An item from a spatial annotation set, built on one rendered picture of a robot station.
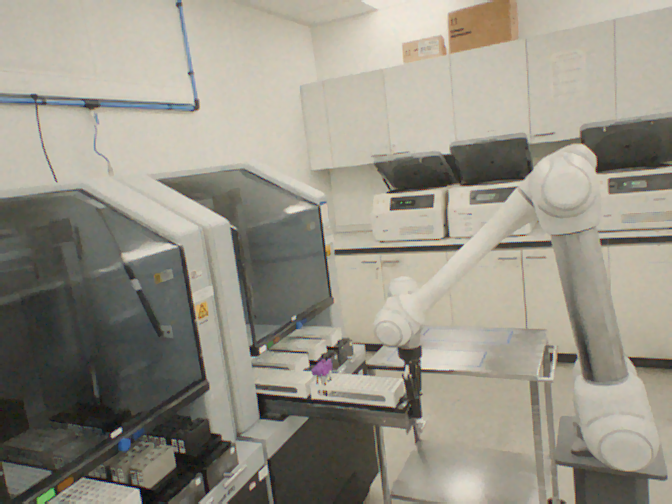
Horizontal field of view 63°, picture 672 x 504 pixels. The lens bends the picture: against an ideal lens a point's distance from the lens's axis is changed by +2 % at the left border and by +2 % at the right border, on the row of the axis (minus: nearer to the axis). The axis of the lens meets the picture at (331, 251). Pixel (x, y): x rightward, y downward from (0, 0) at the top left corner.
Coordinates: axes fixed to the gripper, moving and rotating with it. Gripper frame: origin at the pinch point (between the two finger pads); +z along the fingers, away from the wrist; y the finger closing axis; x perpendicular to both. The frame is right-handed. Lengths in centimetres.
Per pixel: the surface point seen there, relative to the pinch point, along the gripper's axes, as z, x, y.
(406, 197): -43, -75, -235
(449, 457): 52, -8, -56
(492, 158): -63, -17, -263
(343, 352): 1, -45, -43
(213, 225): -64, -54, 16
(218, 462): 0, -45, 42
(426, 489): 52, -12, -33
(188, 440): -7, -52, 44
